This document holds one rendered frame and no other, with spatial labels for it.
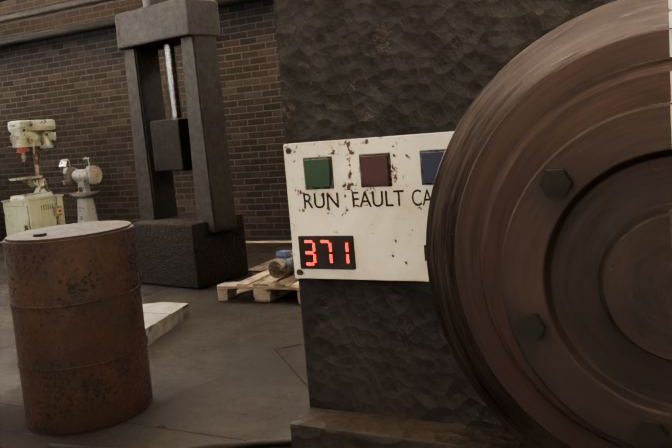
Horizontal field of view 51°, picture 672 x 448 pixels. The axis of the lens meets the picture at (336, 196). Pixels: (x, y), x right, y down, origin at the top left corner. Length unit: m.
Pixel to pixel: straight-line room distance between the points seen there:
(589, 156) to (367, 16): 0.41
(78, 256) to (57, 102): 6.87
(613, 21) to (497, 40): 0.21
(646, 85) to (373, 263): 0.42
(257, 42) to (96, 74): 2.43
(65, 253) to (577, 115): 2.82
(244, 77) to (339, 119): 7.21
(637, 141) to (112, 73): 8.91
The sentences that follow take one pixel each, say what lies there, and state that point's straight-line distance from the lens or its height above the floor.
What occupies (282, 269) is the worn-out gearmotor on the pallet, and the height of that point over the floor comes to 0.23.
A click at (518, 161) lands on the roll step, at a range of 0.64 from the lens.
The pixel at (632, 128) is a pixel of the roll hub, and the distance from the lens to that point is 0.58.
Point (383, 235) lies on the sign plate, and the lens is 0.88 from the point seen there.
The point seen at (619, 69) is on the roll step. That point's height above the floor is 1.29.
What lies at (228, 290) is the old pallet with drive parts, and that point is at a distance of 5.48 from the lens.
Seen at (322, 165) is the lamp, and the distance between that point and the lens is 0.90.
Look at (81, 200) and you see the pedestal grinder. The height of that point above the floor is 0.61.
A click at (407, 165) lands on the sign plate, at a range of 0.86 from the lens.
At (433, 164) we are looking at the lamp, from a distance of 0.84.
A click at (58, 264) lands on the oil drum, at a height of 0.77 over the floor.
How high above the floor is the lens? 1.26
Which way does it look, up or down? 6 degrees down
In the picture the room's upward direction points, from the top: 5 degrees counter-clockwise
